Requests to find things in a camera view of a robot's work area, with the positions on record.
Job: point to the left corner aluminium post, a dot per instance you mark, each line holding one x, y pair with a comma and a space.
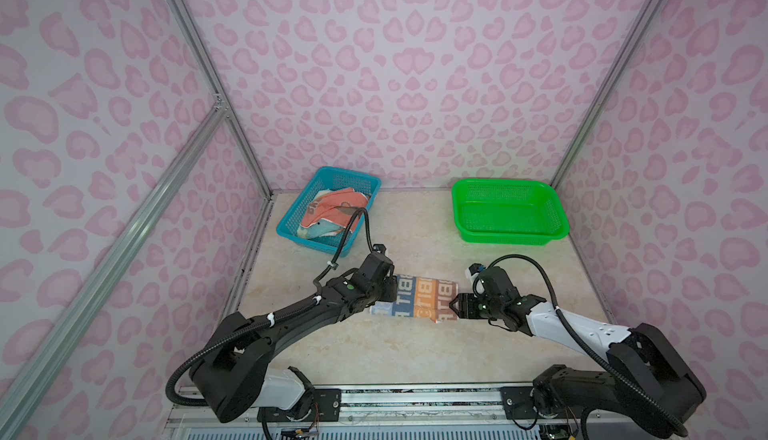
182, 13

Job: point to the corner aluminium post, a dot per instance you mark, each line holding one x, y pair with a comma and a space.
182, 13
644, 20

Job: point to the left diagonal aluminium strut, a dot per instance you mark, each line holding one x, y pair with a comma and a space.
39, 373

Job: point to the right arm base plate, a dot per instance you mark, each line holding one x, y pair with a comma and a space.
518, 404

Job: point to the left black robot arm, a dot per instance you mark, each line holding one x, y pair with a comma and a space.
231, 373

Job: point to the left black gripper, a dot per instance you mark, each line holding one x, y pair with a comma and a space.
394, 289

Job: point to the teal plastic basket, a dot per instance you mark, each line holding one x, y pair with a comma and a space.
328, 178

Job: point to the green plastic basket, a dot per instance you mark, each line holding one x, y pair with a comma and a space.
508, 211

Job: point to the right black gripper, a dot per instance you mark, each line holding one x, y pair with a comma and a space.
461, 302

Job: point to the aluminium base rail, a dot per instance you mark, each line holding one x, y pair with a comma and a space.
407, 411

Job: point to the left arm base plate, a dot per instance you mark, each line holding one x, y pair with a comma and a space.
319, 404

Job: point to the right corner aluminium post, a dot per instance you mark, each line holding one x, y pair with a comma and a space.
644, 20

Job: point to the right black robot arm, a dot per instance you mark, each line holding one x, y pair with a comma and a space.
639, 373

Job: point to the pink orange towel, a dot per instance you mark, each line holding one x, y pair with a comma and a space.
329, 212

